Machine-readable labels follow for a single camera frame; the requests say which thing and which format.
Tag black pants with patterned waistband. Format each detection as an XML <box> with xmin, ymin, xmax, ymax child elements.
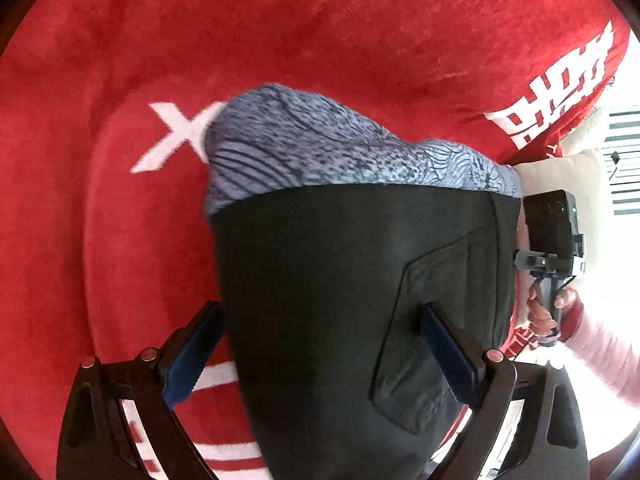
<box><xmin>204</xmin><ymin>82</ymin><xmax>524</xmax><ymax>480</ymax></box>

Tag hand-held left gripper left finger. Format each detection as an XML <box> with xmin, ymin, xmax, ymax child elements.
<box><xmin>56</xmin><ymin>301</ymin><xmax>226</xmax><ymax>480</ymax></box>

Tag black striped white panel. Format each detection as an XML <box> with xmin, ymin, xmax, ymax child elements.
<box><xmin>602</xmin><ymin>106</ymin><xmax>640</xmax><ymax>218</ymax></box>

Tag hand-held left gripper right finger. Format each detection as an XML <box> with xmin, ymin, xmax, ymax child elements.
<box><xmin>419</xmin><ymin>302</ymin><xmax>592</xmax><ymax>480</ymax></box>

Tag person's right hand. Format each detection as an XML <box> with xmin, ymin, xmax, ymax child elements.
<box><xmin>525</xmin><ymin>284</ymin><xmax>582</xmax><ymax>342</ymax></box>

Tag red blanket with white print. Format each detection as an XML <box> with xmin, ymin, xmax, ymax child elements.
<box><xmin>0</xmin><ymin>0</ymin><xmax>632</xmax><ymax>480</ymax></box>

